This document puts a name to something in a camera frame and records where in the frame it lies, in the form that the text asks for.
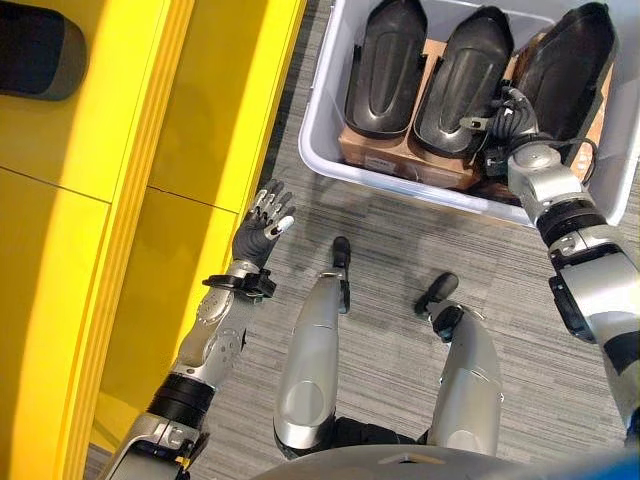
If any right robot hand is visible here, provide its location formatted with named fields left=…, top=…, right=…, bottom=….
left=458, top=85, right=542, bottom=150

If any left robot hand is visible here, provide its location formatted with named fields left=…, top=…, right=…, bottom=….
left=233, top=179, right=297, bottom=267

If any black sole-shaped part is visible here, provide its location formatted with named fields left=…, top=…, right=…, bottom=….
left=408, top=6, right=516, bottom=161
left=511, top=1, right=622, bottom=145
left=0, top=3, right=89, bottom=102
left=343, top=0, right=429, bottom=142

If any brown cardboard box with label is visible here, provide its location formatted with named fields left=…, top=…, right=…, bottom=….
left=338, top=38, right=482, bottom=190

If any yellow metal shelf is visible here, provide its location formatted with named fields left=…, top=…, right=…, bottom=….
left=0, top=0, right=309, bottom=480

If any white plastic box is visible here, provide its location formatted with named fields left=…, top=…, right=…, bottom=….
left=298, top=0, right=640, bottom=229

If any left dark robot foot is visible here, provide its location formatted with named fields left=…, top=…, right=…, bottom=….
left=331, top=236, right=352, bottom=270

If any dark robot foot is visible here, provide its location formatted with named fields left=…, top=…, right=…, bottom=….
left=331, top=236, right=352, bottom=270
left=413, top=271, right=460, bottom=317

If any left silver robot leg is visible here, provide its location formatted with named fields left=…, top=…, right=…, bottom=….
left=272, top=267, right=352, bottom=462

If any silver robot leg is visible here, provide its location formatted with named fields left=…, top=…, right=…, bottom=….
left=272, top=267, right=352, bottom=462
left=426, top=303, right=504, bottom=458

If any right dark robot foot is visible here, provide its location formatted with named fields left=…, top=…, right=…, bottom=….
left=413, top=271, right=460, bottom=317

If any right silver robot leg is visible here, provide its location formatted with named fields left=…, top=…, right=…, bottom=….
left=426, top=303, right=504, bottom=458

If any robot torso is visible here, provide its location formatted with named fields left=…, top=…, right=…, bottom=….
left=249, top=417, right=640, bottom=480

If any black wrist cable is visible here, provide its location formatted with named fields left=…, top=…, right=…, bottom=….
left=543, top=136, right=600, bottom=185

